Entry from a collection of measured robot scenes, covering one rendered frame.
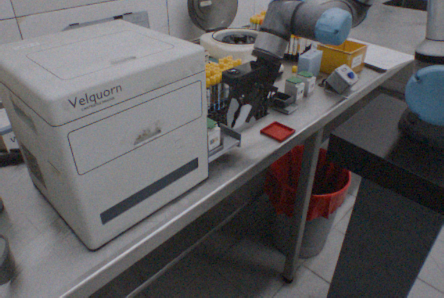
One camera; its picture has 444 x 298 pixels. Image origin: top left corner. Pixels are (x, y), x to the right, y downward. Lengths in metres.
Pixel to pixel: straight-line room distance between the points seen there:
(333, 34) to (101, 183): 0.53
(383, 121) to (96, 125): 0.66
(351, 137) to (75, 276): 0.61
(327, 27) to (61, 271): 0.67
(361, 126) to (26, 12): 0.94
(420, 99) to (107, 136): 0.53
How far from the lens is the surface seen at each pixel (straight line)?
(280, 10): 0.81
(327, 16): 0.76
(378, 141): 0.83
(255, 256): 1.72
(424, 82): 0.68
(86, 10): 1.19
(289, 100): 1.02
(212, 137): 0.74
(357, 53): 1.31
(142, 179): 0.62
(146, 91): 0.55
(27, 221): 0.76
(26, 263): 0.69
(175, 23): 1.40
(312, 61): 1.18
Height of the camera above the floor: 1.36
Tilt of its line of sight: 32 degrees down
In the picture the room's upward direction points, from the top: straight up
